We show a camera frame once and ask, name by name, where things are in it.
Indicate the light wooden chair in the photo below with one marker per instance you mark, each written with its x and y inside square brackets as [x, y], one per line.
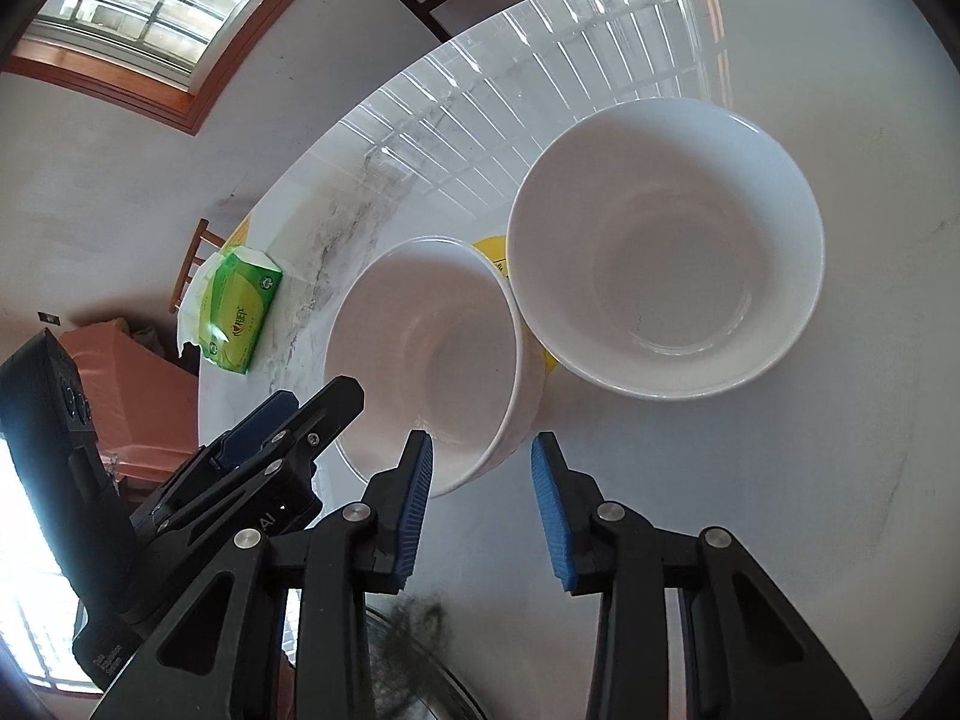
[196, 240]

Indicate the narrow side window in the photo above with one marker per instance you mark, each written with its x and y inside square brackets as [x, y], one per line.
[22, 510]

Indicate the large wooden framed window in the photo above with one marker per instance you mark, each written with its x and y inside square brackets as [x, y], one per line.
[150, 0]

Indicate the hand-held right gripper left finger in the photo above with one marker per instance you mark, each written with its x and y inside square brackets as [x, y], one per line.
[416, 510]

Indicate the white ribbed bowl pink band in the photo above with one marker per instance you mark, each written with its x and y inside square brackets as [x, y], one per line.
[424, 360]

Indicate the black wall switch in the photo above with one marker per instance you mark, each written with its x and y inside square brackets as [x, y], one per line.
[49, 316]

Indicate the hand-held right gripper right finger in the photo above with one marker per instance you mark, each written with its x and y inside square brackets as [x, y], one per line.
[551, 510]

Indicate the white bowl with cartoon print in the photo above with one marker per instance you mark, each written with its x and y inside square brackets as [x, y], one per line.
[667, 255]

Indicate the green tissue pack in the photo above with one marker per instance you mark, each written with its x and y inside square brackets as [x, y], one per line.
[240, 307]

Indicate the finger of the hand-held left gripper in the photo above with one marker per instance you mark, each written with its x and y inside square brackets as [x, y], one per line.
[330, 409]
[255, 424]

